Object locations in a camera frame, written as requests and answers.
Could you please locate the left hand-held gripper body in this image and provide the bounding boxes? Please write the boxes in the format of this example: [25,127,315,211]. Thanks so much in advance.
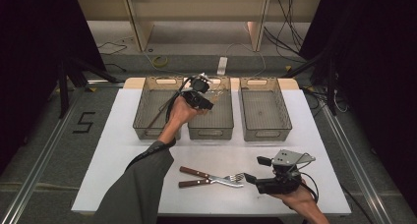
[181,74,212,106]

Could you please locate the person's left hand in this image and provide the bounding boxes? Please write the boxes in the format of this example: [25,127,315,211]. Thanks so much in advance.
[166,95,209,134]

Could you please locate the white table cover sheet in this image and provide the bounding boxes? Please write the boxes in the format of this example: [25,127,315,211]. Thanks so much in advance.
[71,87,352,217]

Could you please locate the black metal stand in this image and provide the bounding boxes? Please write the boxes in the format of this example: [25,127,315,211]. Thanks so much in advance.
[281,50,338,117]
[57,58,119,120]

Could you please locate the left hand-held gripper black cable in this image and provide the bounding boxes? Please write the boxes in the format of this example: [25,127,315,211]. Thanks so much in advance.
[125,76,198,172]

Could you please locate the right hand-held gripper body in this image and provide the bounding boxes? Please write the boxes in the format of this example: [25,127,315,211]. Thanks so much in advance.
[255,148,317,195]

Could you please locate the person's right hand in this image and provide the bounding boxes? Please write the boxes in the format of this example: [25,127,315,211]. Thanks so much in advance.
[269,184,318,210]

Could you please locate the black cable bundle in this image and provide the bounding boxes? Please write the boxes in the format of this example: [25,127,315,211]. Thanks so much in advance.
[264,0,309,63]

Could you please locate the white power cable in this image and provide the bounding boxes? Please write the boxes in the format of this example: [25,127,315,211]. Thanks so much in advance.
[225,41,268,78]

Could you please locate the dark curtain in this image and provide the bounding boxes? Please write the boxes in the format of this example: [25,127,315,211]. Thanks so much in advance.
[299,0,417,215]
[0,0,106,173]

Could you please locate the grey translucent plastic bin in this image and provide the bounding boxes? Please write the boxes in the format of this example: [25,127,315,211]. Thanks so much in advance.
[187,75,235,140]
[238,76,293,142]
[132,76,185,140]

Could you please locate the white power strip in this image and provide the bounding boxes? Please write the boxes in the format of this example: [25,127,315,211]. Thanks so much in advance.
[216,56,228,77]

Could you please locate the yellow-green tape roll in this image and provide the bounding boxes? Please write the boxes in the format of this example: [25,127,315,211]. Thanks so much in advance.
[152,55,169,69]

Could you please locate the pale wooden shelf unit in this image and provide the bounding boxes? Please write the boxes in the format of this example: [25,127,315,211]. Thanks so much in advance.
[76,0,323,53]

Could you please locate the thin black floor cable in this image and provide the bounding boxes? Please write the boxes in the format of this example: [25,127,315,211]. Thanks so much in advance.
[96,41,128,56]

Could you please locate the right hand-held gripper black cable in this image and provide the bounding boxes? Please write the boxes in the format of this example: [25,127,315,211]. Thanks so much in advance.
[296,151,320,203]

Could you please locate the hand-held gripper black cable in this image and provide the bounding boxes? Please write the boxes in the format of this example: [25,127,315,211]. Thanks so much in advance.
[125,76,198,172]
[296,151,320,203]

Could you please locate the aluminium floor rail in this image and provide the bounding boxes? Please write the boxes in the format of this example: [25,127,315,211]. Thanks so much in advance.
[0,85,83,224]
[319,102,394,224]

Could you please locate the wooden-handled steel fork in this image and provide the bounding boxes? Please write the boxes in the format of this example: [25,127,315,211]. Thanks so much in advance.
[177,172,246,189]
[179,165,245,189]

